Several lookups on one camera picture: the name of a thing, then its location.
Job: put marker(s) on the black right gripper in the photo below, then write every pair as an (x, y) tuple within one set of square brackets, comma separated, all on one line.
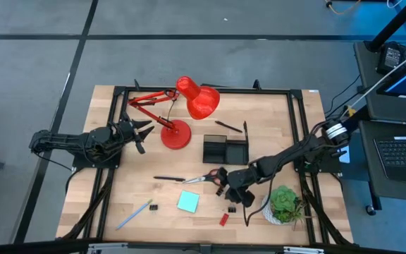
[(241, 180)]

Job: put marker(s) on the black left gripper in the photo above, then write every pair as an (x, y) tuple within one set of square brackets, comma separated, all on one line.
[(123, 132)]

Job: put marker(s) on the black binder clip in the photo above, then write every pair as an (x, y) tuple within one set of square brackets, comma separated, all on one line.
[(220, 191), (153, 207), (232, 209)]

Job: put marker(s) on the red and black scissors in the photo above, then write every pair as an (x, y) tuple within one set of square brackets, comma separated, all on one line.
[(197, 179)]

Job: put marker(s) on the small red rectangular object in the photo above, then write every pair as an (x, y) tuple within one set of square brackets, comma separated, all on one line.
[(224, 219)]

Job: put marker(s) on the black mesh desk organizer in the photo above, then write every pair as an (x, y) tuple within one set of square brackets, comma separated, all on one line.
[(236, 153)]

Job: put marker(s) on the teal sticky note pad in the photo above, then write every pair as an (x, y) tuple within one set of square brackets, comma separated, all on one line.
[(188, 202)]

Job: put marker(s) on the black pen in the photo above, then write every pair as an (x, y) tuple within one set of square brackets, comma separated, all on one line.
[(228, 126), (169, 178)]

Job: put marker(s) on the blue pencil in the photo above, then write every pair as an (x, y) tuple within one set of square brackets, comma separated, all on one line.
[(134, 214)]

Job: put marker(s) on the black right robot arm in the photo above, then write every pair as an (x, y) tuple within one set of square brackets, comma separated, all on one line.
[(294, 151)]

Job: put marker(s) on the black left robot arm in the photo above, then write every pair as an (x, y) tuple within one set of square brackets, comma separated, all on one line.
[(65, 139)]

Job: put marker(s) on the green succulent in white pot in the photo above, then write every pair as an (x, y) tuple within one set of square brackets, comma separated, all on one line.
[(283, 204)]

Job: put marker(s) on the red desk lamp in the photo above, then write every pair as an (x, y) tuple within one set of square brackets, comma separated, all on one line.
[(201, 102)]

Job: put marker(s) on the white paper sheet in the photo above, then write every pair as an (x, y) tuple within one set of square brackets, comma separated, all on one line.
[(345, 157)]

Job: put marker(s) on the black front crossbar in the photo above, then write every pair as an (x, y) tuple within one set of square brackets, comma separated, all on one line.
[(30, 247)]

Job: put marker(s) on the black laptop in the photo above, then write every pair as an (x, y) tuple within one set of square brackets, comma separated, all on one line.
[(400, 155)]

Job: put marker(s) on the black equipment cart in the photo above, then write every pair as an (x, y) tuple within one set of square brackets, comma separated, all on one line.
[(393, 113)]

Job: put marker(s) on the black power adapter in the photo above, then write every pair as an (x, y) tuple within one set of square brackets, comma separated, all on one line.
[(391, 56)]

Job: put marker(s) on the black diagonal pole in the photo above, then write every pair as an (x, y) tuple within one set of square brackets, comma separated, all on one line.
[(397, 21)]

